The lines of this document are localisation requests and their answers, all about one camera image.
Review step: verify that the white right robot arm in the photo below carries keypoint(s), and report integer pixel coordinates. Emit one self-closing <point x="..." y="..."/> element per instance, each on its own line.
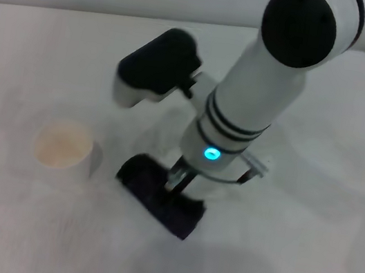
<point x="257" y="86"/>

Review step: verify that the small metal bracket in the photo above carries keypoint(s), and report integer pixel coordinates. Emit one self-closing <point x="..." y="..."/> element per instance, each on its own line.
<point x="257" y="166"/>

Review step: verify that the white paper cup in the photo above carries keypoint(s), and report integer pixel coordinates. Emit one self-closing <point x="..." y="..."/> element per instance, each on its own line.
<point x="61" y="146"/>

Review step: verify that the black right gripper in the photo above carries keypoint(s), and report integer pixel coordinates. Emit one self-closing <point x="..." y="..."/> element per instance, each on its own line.
<point x="180" y="178"/>

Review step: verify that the dark purple rag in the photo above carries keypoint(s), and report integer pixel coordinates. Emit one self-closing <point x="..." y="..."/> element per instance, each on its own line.
<point x="152" y="191"/>

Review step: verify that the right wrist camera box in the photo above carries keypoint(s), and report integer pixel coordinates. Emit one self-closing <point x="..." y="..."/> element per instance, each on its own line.
<point x="156" y="65"/>

